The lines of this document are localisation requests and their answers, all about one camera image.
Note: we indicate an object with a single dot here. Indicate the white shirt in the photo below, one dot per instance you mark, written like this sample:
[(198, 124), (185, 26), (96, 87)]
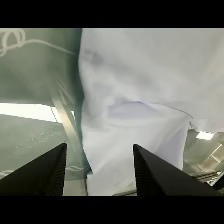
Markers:
[(140, 86)]

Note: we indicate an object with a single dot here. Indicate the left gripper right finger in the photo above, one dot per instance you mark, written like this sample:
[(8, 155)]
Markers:
[(160, 180)]

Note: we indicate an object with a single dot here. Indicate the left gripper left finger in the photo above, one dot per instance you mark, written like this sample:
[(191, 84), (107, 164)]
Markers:
[(46, 176)]

